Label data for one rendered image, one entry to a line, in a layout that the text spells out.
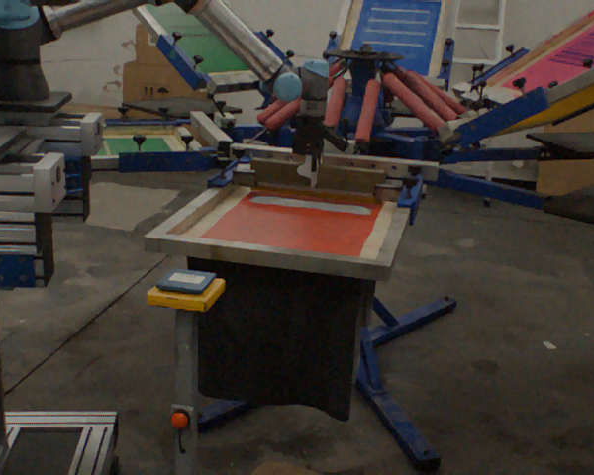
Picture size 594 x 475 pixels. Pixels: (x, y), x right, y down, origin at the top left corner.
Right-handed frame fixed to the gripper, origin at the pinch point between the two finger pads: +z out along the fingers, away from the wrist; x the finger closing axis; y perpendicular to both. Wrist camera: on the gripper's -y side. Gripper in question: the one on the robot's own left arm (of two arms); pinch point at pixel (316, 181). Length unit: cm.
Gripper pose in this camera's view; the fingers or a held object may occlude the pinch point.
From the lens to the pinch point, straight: 236.7
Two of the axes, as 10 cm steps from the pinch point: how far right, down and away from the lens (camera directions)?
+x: -2.2, 3.1, -9.2
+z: -0.5, 9.4, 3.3
